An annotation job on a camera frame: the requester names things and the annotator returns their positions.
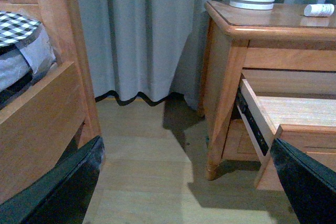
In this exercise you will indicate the checkered black-white blanket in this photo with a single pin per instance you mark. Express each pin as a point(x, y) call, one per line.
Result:
point(16, 27)

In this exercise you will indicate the white medicine bottle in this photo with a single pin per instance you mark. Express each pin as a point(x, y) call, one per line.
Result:
point(319, 10)

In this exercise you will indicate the wooden nightstand cabinet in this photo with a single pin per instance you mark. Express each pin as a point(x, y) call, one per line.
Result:
point(278, 39)

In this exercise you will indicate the wooden bed frame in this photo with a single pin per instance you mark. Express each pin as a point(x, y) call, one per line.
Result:
point(38, 125)

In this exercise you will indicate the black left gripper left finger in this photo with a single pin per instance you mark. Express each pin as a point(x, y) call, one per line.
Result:
point(63, 194)

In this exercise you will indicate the grey-blue curtain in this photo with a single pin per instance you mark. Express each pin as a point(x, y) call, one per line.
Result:
point(145, 47)

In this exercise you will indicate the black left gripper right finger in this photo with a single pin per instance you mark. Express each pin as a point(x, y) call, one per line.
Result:
point(308, 184)

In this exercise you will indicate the wooden drawer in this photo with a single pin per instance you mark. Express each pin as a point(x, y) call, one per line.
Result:
point(295, 106)
point(238, 145)

